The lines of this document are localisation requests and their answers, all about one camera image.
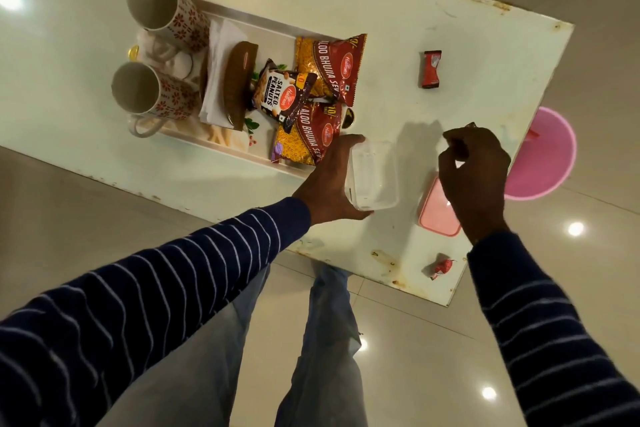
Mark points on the white floral tray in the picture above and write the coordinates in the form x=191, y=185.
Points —
x=275, y=39

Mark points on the white floral mug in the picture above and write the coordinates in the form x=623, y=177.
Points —
x=150, y=1
x=132, y=89

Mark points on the wooden napkin holder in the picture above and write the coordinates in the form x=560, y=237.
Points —
x=237, y=86

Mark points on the person's right hand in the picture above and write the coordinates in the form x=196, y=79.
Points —
x=475, y=181

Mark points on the aloo bhujia packet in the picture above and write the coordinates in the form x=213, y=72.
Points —
x=340, y=64
x=315, y=136

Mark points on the pink plastic bin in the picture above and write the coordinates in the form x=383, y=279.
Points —
x=545, y=161

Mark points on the person's right forearm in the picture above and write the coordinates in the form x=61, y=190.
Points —
x=555, y=341

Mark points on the person's right leg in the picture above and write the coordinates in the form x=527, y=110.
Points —
x=325, y=366

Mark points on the person's leg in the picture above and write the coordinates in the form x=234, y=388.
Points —
x=325, y=366
x=200, y=371

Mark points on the pink box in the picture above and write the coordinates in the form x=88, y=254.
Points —
x=375, y=176

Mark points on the person's left forearm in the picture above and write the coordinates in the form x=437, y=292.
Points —
x=140, y=316

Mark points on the white paper napkins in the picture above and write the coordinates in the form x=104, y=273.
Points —
x=222, y=46

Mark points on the person's left hand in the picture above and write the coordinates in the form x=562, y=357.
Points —
x=327, y=186

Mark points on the person's left leg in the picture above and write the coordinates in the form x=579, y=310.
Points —
x=200, y=371

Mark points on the salted peanuts packet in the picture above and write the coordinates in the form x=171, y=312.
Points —
x=280, y=94

